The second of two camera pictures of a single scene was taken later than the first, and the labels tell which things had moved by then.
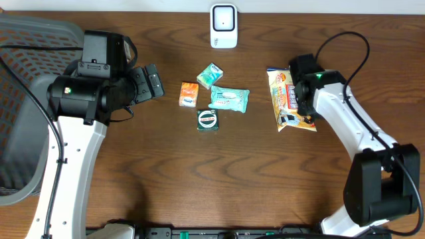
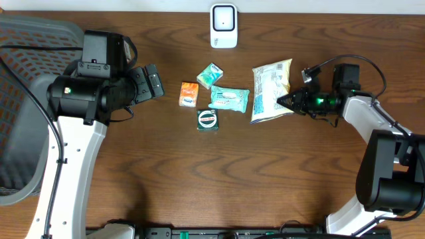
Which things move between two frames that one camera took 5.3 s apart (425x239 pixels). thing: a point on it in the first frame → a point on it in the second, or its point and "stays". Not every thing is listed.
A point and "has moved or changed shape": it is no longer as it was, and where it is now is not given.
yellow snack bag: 284,101 has moved or changed shape
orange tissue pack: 188,94 stays
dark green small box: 207,120 stays
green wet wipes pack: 228,98 stays
